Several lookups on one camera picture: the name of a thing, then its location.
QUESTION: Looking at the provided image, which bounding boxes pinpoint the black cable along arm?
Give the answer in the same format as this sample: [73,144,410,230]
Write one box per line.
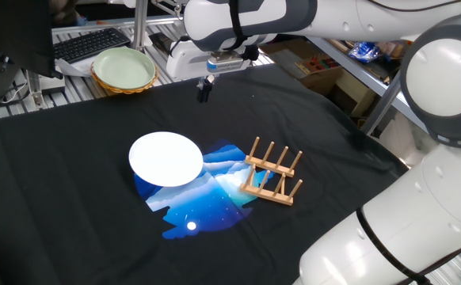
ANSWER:
[356,0,461,285]

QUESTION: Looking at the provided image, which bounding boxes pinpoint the black cloth with blue print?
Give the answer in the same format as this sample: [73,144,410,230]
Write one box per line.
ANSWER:
[0,63,410,285]

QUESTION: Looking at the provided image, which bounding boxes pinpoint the blue plastic bag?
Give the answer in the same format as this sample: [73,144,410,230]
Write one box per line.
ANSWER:
[348,40,382,63]

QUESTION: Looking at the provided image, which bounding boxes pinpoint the colourful block toy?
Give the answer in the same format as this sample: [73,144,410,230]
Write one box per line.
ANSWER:
[295,55,341,76]

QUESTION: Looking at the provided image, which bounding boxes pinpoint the silver shelf rail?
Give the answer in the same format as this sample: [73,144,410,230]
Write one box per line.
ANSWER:
[305,36,429,134]

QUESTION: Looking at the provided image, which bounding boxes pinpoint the wooden dish rack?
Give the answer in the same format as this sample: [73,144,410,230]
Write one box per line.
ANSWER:
[239,136,304,207]

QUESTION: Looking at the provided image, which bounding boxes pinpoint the aluminium upright post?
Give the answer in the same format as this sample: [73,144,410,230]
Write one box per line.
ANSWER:
[132,0,149,51]

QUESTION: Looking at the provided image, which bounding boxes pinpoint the black keyboard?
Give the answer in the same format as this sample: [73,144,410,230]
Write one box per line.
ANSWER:
[52,27,131,64]

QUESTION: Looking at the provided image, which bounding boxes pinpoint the white paper sheet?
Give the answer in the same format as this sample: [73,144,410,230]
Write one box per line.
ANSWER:
[55,58,97,78]

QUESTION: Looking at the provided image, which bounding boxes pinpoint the silver wrist camera blue ends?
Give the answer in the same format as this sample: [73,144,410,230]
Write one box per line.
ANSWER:
[206,52,245,74]

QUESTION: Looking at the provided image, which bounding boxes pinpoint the black smartphone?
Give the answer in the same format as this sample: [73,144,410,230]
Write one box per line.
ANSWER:
[150,32,178,55]

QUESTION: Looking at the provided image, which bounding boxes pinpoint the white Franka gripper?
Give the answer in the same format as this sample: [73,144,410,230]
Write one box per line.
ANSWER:
[166,39,255,104]

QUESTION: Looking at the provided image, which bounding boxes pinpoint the pale green plate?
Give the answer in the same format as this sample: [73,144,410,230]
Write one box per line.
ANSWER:
[93,47,157,90]

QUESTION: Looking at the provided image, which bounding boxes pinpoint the white round plate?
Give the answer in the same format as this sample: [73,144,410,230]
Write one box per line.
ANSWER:
[128,131,204,188]

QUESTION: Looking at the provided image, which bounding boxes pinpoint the cardboard box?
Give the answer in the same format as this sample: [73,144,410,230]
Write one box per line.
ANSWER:
[258,38,345,97]

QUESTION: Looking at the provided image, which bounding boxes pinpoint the black monitor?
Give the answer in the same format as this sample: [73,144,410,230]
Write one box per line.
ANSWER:
[0,0,63,79]

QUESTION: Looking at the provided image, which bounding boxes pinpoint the woven wicker basket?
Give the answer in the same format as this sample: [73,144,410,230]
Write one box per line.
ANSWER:
[90,63,160,95]

